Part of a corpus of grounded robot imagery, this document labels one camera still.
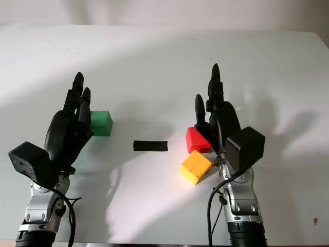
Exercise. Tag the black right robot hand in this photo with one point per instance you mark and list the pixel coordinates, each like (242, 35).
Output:
(230, 118)

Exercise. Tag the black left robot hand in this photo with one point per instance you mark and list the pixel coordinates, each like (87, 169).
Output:
(59, 133)

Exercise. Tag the red block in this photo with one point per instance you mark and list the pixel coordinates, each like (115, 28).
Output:
(196, 140)

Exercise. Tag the green block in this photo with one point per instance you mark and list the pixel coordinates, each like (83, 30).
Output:
(101, 123)

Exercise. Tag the yellow block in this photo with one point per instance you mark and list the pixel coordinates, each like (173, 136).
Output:
(195, 166)

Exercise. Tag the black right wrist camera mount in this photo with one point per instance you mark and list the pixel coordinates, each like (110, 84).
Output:
(245, 146)

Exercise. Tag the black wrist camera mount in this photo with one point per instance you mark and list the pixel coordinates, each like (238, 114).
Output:
(28, 159)
(245, 146)

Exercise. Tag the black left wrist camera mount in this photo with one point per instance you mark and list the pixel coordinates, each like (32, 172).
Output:
(28, 159)

